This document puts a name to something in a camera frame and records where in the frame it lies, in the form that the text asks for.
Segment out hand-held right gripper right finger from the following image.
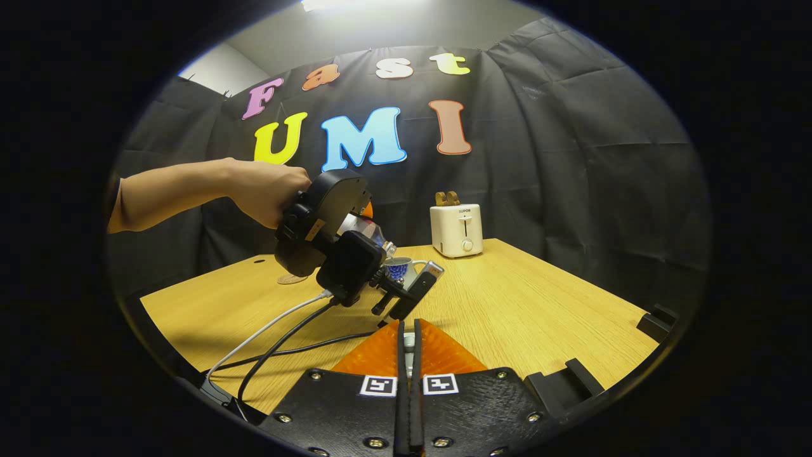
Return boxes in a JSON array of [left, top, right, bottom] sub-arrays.
[[410, 319, 563, 457]]

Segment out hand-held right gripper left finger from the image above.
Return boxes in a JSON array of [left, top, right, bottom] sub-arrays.
[[258, 319, 412, 457]]

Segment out clear plastic water bottle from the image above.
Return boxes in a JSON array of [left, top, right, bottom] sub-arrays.
[[336, 213, 398, 258]]

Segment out white blue-flowered teacup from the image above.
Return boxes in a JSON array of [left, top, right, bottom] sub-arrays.
[[383, 256, 433, 286]]

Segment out white toaster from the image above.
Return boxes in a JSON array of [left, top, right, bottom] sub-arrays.
[[429, 203, 484, 259]]

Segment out black backdrop cloth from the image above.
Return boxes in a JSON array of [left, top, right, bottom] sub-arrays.
[[108, 16, 710, 318]]

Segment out black cable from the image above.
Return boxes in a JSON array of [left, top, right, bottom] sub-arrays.
[[216, 330, 383, 373], [237, 298, 341, 408]]

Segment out white cable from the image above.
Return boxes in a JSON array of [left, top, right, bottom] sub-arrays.
[[206, 290, 332, 383]]

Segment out black plastic bracket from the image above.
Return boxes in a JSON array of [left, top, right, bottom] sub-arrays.
[[636, 303, 679, 344]]

